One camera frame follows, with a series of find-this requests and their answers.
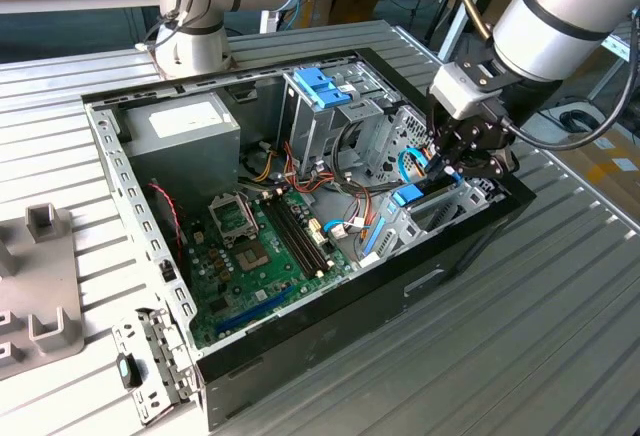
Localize hinged metal slot retainer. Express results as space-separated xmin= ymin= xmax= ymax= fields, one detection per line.
xmin=110 ymin=305 xmax=202 ymax=426

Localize black latch blue button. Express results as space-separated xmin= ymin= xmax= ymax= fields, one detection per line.
xmin=114 ymin=353 xmax=144 ymax=390

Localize hard disk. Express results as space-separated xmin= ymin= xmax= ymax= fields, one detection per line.
xmin=360 ymin=165 xmax=466 ymax=260

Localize yellow black power wire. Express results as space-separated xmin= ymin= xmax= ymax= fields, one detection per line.
xmin=239 ymin=148 xmax=281 ymax=183

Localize small brown cardboard box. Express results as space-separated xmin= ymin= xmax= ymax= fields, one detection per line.
xmin=299 ymin=0 xmax=381 ymax=27

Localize black camera cable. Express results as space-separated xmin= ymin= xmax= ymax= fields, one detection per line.
xmin=149 ymin=0 xmax=640 ymax=151
xmin=144 ymin=0 xmax=496 ymax=52

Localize red black twisted wire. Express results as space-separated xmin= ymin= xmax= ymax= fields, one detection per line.
xmin=148 ymin=181 xmax=184 ymax=258

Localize large brown cardboard box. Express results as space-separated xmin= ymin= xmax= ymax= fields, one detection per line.
xmin=474 ymin=0 xmax=524 ymax=32

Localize coiled black cable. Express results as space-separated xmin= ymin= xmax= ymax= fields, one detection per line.
xmin=558 ymin=108 xmax=601 ymax=133

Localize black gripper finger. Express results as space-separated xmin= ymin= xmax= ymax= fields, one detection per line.
xmin=448 ymin=147 xmax=520 ymax=181
xmin=426 ymin=117 xmax=495 ymax=181

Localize black PC case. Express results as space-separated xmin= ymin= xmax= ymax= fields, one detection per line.
xmin=81 ymin=47 xmax=537 ymax=432

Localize silver drive cage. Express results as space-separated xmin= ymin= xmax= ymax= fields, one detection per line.
xmin=277 ymin=68 xmax=401 ymax=183

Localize long blue data wire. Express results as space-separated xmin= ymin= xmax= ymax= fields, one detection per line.
xmin=398 ymin=147 xmax=430 ymax=188

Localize grey parts rack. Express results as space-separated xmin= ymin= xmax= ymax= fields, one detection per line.
xmin=0 ymin=200 xmax=84 ymax=382

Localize blue expansion slot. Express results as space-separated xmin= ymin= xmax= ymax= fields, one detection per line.
xmin=214 ymin=283 xmax=295 ymax=337

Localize perforated metal drive cage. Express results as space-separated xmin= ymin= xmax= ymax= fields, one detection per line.
xmin=369 ymin=104 xmax=506 ymax=207

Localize cardboard box white labels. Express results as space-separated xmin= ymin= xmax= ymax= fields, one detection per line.
xmin=552 ymin=128 xmax=640 ymax=217

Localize blue drive latch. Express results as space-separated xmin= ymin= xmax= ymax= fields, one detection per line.
xmin=293 ymin=68 xmax=354 ymax=111

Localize red orange wire bundle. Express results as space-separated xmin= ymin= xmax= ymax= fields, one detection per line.
xmin=282 ymin=140 xmax=381 ymax=230

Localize metal socket cover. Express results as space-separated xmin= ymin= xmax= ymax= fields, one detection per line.
xmin=207 ymin=192 xmax=260 ymax=248

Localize grey power supply unit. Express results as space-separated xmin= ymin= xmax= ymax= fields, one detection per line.
xmin=122 ymin=91 xmax=242 ymax=207

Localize silver disk bay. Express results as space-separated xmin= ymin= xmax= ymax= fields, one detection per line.
xmin=357 ymin=168 xmax=497 ymax=265

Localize green motherboard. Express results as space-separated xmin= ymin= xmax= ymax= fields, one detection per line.
xmin=182 ymin=186 xmax=359 ymax=352

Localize black cable bundle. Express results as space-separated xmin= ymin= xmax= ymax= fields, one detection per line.
xmin=329 ymin=118 xmax=374 ymax=197

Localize short blue data wire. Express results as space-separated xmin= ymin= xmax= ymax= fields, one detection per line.
xmin=322 ymin=219 xmax=374 ymax=240

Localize red orange yellow power wire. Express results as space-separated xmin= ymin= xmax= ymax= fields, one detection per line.
xmin=419 ymin=143 xmax=451 ymax=180

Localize black RAM slot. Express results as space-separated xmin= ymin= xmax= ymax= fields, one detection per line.
xmin=260 ymin=199 xmax=317 ymax=280
xmin=278 ymin=193 xmax=334 ymax=269
xmin=266 ymin=197 xmax=323 ymax=276
xmin=272 ymin=195 xmax=328 ymax=272

